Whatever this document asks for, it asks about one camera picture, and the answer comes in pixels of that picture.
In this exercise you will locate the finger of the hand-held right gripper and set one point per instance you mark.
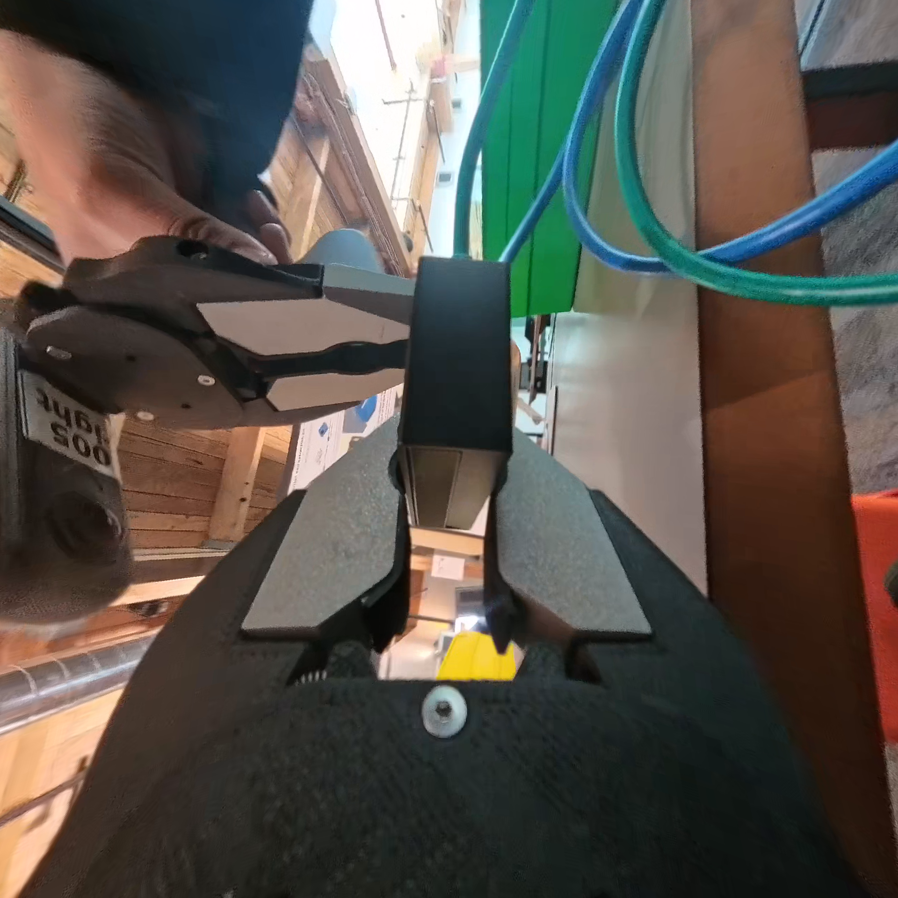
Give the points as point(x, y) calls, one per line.
point(301, 323)
point(323, 389)

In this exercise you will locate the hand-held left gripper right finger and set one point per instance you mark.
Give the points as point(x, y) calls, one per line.
point(575, 561)

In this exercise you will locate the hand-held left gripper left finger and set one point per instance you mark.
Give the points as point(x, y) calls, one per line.
point(330, 547)

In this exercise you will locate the black ethernet switch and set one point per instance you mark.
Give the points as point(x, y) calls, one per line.
point(456, 351)

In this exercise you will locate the yellow plastic bin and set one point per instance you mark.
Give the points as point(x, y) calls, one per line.
point(477, 659)

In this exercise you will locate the green plastic bin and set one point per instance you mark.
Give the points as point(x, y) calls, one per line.
point(526, 105)

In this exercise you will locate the person's right forearm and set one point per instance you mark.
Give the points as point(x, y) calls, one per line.
point(175, 56)

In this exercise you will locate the person's right hand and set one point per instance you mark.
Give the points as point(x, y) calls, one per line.
point(84, 161)

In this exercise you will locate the printed instruction sheet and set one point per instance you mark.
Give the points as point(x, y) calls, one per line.
point(330, 442)

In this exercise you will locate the plain orange traffic cone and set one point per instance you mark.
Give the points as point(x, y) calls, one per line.
point(877, 596)

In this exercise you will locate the silver duct pipe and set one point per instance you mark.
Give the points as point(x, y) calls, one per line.
point(70, 684)

